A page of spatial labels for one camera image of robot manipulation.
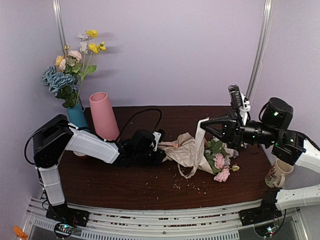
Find flower bunch pink blue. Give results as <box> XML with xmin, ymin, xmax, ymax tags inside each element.
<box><xmin>204</xmin><ymin>137</ymin><xmax>240</xmax><ymax>183</ymax></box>

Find beige pink wrapping paper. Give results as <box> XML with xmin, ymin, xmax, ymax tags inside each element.
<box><xmin>158</xmin><ymin>132</ymin><xmax>213</xmax><ymax>175</ymax></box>

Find white ribbon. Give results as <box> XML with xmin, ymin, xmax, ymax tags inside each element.
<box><xmin>177</xmin><ymin>117</ymin><xmax>210</xmax><ymax>180</ymax></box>

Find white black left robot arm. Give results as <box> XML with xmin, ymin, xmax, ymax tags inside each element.
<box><xmin>29</xmin><ymin>114</ymin><xmax>166</xmax><ymax>222</ymax></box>

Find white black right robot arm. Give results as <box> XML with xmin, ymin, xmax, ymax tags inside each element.
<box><xmin>199</xmin><ymin>97</ymin><xmax>320</xmax><ymax>221</ymax></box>

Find pink tall vase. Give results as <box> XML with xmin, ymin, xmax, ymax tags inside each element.
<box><xmin>89</xmin><ymin>92</ymin><xmax>120</xmax><ymax>141</ymax></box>

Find teal frosted vase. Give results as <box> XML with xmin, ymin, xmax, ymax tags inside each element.
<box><xmin>67</xmin><ymin>103</ymin><xmax>89</xmax><ymax>128</ymax></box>

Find artificial flowers in teal vase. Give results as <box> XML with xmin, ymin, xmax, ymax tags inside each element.
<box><xmin>42</xmin><ymin>29</ymin><xmax>107</xmax><ymax>109</ymax></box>

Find white bowl orange outside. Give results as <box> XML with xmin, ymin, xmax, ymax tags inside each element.
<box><xmin>73</xmin><ymin>151</ymin><xmax>88</xmax><ymax>159</ymax></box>

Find floral ceramic mug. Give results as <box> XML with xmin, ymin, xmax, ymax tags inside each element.
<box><xmin>264</xmin><ymin>158</ymin><xmax>294</xmax><ymax>189</ymax></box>

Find orange object at corner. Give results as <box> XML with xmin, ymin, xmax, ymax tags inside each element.
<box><xmin>13</xmin><ymin>225</ymin><xmax>28</xmax><ymax>240</ymax></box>

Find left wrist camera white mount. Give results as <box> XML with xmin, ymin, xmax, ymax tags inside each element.
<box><xmin>151</xmin><ymin>128</ymin><xmax>165</xmax><ymax>152</ymax></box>

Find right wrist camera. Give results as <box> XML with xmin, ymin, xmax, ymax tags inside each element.
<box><xmin>228</xmin><ymin>85</ymin><xmax>251</xmax><ymax>125</ymax></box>

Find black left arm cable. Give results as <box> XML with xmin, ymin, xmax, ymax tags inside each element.
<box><xmin>117</xmin><ymin>108</ymin><xmax>163</xmax><ymax>141</ymax></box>

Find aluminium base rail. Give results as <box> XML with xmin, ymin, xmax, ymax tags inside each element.
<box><xmin>22</xmin><ymin>197</ymin><xmax>309</xmax><ymax>240</ymax></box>

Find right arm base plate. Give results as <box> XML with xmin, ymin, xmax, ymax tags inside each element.
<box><xmin>239</xmin><ymin>206</ymin><xmax>282</xmax><ymax>226</ymax></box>

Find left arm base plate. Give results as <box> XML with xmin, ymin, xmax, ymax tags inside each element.
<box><xmin>45</xmin><ymin>207</ymin><xmax>90</xmax><ymax>227</ymax></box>

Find right aluminium frame post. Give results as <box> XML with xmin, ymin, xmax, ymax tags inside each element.
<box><xmin>246</xmin><ymin>0</ymin><xmax>274</xmax><ymax>107</ymax></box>

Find aluminium frame post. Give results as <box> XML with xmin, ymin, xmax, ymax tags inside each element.
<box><xmin>246</xmin><ymin>0</ymin><xmax>274</xmax><ymax>107</ymax></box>
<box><xmin>52</xmin><ymin>0</ymin><xmax>67</xmax><ymax>55</ymax></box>

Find left aluminium frame post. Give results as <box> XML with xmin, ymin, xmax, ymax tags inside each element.
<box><xmin>52</xmin><ymin>0</ymin><xmax>67</xmax><ymax>55</ymax></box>

